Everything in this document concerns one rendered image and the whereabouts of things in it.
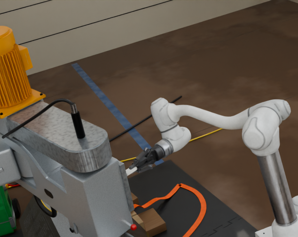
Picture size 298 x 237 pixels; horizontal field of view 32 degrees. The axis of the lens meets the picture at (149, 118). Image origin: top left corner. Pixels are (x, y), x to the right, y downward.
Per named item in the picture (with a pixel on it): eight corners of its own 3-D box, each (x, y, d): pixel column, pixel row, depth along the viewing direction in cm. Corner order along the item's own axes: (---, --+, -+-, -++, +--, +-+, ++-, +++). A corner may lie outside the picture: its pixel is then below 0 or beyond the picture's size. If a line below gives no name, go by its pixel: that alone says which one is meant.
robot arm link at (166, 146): (174, 156, 271) (166, 161, 268) (162, 150, 277) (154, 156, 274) (171, 141, 267) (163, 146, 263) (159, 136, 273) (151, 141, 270)
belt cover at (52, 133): (-13, 129, 299) (-23, 103, 291) (24, 110, 313) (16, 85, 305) (83, 188, 233) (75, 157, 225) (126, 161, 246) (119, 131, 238)
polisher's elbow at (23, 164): (20, 182, 297) (10, 154, 288) (15, 166, 314) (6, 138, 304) (52, 171, 302) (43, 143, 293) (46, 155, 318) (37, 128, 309)
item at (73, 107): (75, 137, 241) (66, 104, 232) (82, 133, 243) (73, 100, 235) (80, 139, 238) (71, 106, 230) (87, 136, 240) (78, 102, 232)
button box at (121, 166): (120, 206, 266) (109, 160, 253) (124, 203, 268) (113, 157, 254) (130, 212, 261) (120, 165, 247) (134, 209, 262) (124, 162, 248)
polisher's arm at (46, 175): (19, 196, 319) (-5, 128, 295) (50, 177, 331) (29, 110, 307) (90, 248, 267) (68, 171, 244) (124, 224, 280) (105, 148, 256)
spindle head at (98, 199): (62, 225, 282) (40, 157, 260) (94, 204, 293) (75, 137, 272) (102, 255, 257) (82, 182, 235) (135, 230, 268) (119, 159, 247)
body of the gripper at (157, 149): (162, 146, 264) (149, 155, 259) (165, 160, 268) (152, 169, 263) (152, 142, 270) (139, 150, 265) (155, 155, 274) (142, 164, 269)
